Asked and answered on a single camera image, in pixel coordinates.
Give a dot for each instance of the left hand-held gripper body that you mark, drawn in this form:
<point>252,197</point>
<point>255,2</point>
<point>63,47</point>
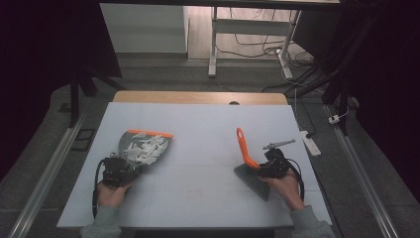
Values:
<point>116,172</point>

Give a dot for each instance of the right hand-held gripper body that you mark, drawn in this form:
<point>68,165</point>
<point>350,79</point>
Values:
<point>277,163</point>

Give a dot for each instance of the pile of white paper scraps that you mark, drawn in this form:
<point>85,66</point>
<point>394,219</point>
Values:
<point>147,150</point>

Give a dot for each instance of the grey dustpan with orange edge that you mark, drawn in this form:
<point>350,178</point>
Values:
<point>125,142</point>

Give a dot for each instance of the person's left hand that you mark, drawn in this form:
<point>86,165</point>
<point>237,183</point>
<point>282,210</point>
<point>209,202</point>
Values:
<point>110,196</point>

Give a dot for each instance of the person's right hand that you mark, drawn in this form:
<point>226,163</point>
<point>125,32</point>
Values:
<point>289,190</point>

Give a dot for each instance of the white power strip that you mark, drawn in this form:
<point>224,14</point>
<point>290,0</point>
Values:
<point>309,142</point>

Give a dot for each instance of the white table cover board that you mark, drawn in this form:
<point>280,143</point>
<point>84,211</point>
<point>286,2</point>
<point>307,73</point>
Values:
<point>204,201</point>

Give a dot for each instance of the small white plug adapter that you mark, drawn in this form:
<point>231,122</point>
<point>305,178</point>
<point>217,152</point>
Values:
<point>334,119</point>

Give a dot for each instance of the black metal stand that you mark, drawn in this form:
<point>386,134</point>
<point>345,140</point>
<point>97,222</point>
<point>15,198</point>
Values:
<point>343,95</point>
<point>74,99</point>

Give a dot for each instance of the wooden table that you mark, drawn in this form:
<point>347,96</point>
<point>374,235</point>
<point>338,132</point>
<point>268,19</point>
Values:
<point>185,97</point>

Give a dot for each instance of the white cabinet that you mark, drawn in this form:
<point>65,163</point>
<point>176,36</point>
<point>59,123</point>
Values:
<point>145,28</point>

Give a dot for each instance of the aluminium floor rail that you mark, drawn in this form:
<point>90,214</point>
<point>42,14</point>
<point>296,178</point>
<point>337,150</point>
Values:
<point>46,178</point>
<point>363,181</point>

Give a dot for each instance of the white metal desk frame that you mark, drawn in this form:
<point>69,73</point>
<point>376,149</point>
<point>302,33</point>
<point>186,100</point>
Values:
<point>251,27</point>

